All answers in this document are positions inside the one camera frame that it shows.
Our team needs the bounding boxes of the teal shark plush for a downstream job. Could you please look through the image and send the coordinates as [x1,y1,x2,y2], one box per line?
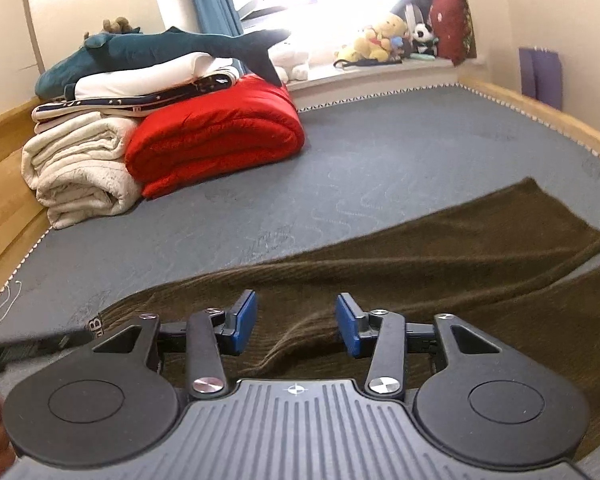
[34,26,292,98]

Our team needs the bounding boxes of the navy star-print blanket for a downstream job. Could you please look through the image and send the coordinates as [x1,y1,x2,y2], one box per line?
[32,70,243,121]

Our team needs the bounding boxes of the white window sill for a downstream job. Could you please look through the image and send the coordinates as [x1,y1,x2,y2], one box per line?
[285,55,461,111]

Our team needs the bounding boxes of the panda plush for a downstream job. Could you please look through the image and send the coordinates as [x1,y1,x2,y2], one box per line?
[412,22,438,56]

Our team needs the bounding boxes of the yellow bear plush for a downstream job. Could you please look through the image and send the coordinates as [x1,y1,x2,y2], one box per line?
[336,12,411,63]

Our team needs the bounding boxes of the olive brown corduroy pants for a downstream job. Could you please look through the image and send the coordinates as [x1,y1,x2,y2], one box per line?
[87,177,600,461]

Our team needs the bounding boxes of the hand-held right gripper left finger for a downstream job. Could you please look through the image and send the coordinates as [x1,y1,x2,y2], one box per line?
[92,290,258,401]

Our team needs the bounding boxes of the folded white quilt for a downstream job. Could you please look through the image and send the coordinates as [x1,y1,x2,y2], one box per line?
[65,52,241,101]

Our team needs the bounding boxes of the red cushion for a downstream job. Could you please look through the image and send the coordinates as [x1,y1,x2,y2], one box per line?
[427,0,477,66]

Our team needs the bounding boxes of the purple bags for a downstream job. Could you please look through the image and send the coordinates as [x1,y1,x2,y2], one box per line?
[519,46,563,111]

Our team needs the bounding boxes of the folded cream blanket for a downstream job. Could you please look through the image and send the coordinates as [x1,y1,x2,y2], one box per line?
[21,111,143,230]

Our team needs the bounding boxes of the wooden bed frame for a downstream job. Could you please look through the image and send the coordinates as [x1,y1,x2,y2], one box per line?
[0,72,600,311]

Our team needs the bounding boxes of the brown plush toy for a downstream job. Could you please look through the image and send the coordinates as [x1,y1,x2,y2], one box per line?
[102,16,141,36]

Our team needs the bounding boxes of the folded red quilt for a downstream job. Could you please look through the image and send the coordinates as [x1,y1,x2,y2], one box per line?
[125,74,306,200]

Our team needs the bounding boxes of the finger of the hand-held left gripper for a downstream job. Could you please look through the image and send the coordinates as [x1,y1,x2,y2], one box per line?
[0,329,90,361]

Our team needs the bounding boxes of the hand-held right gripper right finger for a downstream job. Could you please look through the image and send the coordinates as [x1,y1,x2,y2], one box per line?
[335,292,501,402]

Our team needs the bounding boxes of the white plush toy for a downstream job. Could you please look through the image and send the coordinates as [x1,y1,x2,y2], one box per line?
[269,40,311,83]

